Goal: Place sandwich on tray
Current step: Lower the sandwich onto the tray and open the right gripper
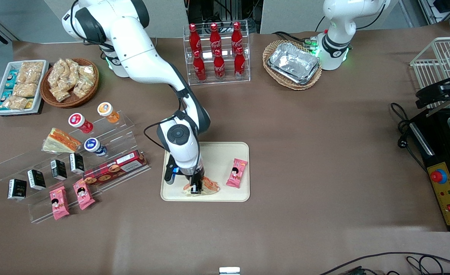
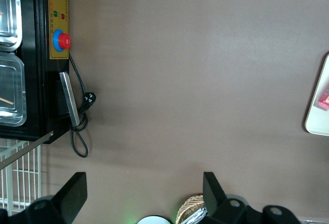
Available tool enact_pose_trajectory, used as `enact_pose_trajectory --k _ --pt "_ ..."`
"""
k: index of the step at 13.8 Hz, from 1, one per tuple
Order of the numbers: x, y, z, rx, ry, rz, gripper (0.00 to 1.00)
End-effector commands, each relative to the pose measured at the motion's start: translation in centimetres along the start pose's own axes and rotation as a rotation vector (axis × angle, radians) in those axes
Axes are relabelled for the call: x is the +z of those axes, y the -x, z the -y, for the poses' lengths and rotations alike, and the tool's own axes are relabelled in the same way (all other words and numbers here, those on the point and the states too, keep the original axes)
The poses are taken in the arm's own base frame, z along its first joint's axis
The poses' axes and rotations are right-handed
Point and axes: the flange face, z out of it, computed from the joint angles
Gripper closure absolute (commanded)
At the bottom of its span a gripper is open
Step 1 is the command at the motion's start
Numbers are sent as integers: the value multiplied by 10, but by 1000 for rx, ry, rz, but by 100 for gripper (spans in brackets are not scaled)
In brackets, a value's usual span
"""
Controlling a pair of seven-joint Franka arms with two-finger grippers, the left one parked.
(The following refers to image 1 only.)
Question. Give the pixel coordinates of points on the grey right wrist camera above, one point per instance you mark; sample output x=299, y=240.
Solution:
x=171, y=172

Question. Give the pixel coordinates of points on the pink snack pack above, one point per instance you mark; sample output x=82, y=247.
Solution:
x=59, y=202
x=83, y=194
x=237, y=173

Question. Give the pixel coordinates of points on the red cookie box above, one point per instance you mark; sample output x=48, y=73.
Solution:
x=114, y=168

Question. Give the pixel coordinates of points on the clear acrylic stepped shelf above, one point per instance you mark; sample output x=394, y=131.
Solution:
x=121, y=133

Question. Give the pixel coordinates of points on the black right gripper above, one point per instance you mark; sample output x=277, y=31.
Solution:
x=195, y=179

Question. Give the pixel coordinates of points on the white rectangular snack tray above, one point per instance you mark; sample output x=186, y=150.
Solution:
x=41, y=89

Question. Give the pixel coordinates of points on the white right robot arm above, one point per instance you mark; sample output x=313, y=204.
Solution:
x=133, y=46

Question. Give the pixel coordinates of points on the small white block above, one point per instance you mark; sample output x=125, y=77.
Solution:
x=229, y=270

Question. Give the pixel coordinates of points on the small black carton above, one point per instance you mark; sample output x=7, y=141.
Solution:
x=77, y=163
x=17, y=189
x=58, y=169
x=36, y=179

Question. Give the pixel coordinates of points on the teal snack pack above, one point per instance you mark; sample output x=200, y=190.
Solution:
x=6, y=94
x=12, y=78

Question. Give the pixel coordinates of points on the blue lid cup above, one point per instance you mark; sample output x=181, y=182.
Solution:
x=94, y=146

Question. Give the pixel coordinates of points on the brown wicker basket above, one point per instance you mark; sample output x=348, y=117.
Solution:
x=49, y=100

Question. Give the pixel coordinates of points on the beige plastic tray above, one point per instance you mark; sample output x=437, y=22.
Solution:
x=221, y=156

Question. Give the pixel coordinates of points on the red lid cup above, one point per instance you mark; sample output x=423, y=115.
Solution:
x=78, y=121

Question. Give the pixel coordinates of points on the red cola bottle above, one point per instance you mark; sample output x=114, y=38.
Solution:
x=219, y=67
x=236, y=36
x=199, y=68
x=239, y=65
x=214, y=37
x=194, y=37

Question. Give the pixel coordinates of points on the light woven wicker basket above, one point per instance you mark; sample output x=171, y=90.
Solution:
x=291, y=86

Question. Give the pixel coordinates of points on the clear acrylic bottle rack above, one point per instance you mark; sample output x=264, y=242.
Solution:
x=244, y=81

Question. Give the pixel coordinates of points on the black sealing machine yellow panel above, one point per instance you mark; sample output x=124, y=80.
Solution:
x=448, y=191

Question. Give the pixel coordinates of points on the aluminium frame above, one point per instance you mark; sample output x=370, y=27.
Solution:
x=444, y=11

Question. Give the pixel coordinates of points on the triangle sandwich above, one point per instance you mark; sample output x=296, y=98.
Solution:
x=211, y=187
x=62, y=142

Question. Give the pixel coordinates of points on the orange lid cup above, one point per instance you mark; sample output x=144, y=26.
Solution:
x=107, y=111

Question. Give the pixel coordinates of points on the stack of foil trays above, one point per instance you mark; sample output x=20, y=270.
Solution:
x=293, y=63

